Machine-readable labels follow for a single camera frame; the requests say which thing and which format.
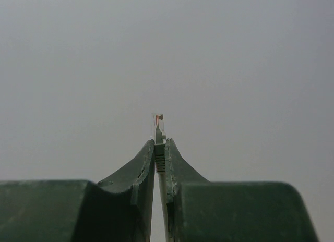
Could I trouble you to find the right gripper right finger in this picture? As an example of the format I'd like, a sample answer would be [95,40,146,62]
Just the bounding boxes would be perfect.
[164,138,209,241]

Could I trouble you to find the grey patch cable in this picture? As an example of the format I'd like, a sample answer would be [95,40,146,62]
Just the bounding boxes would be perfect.
[150,112,170,242]

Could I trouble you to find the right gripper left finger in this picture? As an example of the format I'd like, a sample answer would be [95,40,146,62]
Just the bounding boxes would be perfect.
[73,140,154,241]

